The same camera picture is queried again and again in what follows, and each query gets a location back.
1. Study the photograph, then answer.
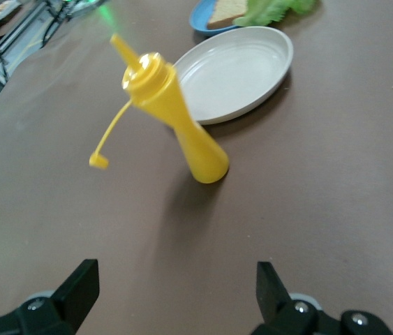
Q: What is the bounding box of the yellow squeeze bottle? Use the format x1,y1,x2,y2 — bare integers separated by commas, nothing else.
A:
89,33,230,184

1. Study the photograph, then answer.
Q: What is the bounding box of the blue plate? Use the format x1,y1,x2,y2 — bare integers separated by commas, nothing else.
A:
188,0,253,38

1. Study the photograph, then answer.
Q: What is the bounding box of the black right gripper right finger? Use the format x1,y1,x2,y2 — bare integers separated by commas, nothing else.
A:
251,261,392,335

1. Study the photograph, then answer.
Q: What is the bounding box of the beige plate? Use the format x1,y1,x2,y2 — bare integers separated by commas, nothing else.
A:
173,26,294,126

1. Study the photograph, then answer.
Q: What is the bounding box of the brown bread slice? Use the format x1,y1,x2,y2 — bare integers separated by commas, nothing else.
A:
206,0,249,31

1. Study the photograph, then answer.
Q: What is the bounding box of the green lettuce leaf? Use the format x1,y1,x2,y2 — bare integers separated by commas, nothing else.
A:
232,0,321,28

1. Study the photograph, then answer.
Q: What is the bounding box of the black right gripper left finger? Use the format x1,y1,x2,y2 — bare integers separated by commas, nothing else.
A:
0,258,100,335

